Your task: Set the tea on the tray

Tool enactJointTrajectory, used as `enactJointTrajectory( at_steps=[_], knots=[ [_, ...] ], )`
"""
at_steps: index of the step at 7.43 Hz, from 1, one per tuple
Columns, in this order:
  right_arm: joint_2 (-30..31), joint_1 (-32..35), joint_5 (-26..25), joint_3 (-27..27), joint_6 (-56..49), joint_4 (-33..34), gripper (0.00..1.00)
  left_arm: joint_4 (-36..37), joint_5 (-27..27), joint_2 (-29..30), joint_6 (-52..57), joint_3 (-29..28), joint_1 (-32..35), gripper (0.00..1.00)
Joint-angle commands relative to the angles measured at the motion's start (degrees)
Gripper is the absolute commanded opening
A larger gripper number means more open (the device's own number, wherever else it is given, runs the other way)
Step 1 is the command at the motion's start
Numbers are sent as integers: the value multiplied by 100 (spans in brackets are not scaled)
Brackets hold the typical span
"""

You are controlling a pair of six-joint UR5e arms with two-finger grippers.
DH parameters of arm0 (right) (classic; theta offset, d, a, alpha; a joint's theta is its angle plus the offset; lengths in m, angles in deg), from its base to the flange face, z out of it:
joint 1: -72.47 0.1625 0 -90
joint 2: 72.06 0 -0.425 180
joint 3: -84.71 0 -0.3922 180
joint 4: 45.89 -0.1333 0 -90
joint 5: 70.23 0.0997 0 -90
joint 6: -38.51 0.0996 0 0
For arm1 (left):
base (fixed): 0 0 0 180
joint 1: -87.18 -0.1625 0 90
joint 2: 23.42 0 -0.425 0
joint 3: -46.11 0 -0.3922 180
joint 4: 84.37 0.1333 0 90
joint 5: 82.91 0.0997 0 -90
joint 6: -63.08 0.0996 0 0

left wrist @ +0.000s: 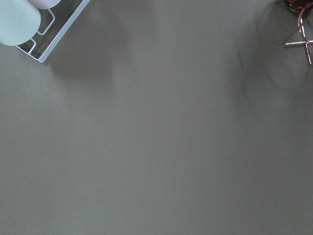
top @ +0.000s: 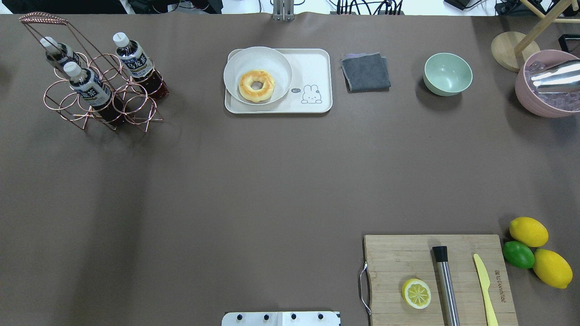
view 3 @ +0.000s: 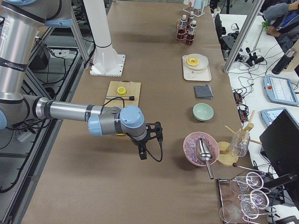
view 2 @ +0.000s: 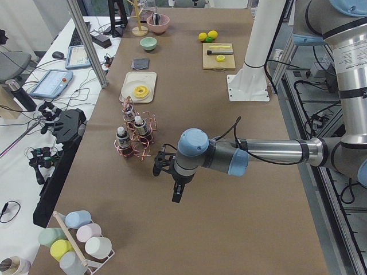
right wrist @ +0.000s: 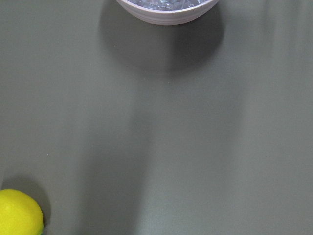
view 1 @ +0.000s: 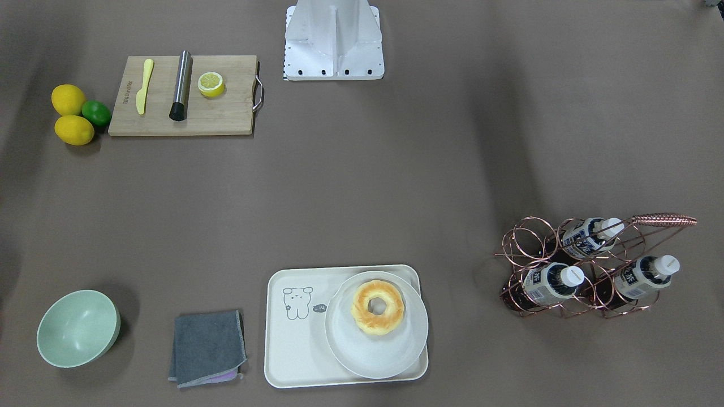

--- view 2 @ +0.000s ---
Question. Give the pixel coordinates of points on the mint green bowl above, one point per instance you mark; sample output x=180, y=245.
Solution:
x=148, y=43

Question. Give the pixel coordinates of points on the tea bottle back of rack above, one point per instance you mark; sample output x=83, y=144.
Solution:
x=129, y=112

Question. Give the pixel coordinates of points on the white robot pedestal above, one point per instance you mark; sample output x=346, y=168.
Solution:
x=250, y=82

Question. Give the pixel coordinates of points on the black keyboard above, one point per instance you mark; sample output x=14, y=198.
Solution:
x=75, y=38

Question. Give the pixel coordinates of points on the black thermos bottle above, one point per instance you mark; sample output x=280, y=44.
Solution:
x=20, y=94

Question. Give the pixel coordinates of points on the blue cup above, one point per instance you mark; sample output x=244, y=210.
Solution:
x=77, y=219

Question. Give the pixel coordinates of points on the cream serving tray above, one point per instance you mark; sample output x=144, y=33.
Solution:
x=149, y=77

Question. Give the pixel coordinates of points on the blue teach pendant tablet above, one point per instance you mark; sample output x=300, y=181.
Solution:
x=52, y=84

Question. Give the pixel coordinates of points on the tea bottle front of rack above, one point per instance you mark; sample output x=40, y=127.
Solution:
x=124, y=142

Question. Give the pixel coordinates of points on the yellow lemon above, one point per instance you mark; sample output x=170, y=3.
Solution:
x=202, y=36
x=213, y=34

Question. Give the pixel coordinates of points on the wooden mug tree stand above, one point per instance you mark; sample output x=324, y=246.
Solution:
x=139, y=30

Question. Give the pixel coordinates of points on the yellow cup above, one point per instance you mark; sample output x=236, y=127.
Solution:
x=59, y=248

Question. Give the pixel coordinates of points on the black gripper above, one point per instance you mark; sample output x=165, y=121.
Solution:
x=181, y=179

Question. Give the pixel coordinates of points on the pink cup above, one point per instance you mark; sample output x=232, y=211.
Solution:
x=85, y=232

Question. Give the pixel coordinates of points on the tea bottle white cap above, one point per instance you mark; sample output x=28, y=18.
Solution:
x=140, y=126

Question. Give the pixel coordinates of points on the half lemon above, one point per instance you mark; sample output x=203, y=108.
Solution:
x=220, y=58

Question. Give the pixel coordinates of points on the tea bottle of rack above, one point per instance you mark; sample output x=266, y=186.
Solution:
x=129, y=112
x=124, y=142

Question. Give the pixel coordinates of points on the white wire cup rack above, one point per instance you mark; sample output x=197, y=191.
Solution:
x=93, y=264

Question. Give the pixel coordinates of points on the green cup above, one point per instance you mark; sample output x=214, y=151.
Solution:
x=48, y=236

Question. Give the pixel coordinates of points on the grey cup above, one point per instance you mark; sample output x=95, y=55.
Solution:
x=71, y=264

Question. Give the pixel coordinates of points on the copper wire bottle rack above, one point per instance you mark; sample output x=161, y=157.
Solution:
x=141, y=145

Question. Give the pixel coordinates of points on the aluminium frame post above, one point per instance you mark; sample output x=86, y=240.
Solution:
x=87, y=41

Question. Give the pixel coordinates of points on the grey folded cloth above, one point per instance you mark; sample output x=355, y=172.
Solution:
x=140, y=63

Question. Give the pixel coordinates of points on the wooden cutting board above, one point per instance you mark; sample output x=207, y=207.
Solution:
x=209, y=62

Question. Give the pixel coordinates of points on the black computer mouse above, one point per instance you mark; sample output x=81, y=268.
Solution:
x=58, y=55

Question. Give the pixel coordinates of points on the glazed donut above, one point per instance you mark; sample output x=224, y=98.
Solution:
x=141, y=91

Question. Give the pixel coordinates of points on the yellow plastic knife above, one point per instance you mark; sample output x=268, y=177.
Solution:
x=219, y=46

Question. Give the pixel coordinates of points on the white cup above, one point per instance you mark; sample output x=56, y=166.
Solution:
x=98, y=247

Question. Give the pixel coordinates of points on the white plate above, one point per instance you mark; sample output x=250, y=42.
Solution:
x=127, y=90

